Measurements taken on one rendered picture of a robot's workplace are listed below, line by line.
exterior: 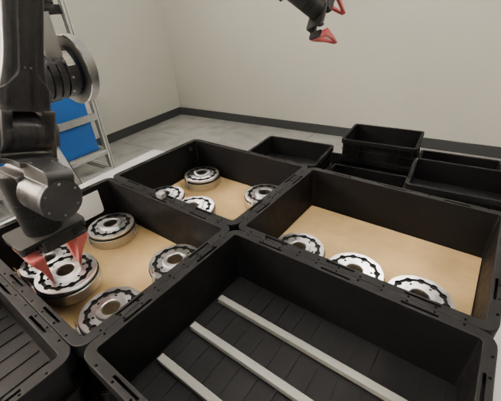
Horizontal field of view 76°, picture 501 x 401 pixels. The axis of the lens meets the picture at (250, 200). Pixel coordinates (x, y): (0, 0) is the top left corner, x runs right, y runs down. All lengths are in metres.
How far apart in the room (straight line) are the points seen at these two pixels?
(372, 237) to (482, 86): 2.77
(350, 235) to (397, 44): 2.79
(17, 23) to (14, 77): 0.06
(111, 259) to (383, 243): 0.58
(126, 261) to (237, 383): 0.36
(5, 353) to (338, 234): 0.64
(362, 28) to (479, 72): 1.04
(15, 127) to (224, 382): 0.44
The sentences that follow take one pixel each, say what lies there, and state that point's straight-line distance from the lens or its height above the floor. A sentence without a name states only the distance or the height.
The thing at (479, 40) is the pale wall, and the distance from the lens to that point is 3.36.
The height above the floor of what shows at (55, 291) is 0.89.
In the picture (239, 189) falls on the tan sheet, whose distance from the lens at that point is 0.91.
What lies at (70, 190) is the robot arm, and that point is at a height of 1.08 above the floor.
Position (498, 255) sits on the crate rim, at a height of 0.93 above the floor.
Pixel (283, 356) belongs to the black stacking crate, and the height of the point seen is 0.83.
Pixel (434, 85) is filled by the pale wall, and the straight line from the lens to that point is 3.42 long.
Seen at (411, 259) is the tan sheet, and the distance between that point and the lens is 0.71.
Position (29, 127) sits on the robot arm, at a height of 1.15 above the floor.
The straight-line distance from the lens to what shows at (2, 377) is 0.65.
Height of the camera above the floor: 1.27
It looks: 31 degrees down
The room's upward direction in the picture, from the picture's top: 4 degrees counter-clockwise
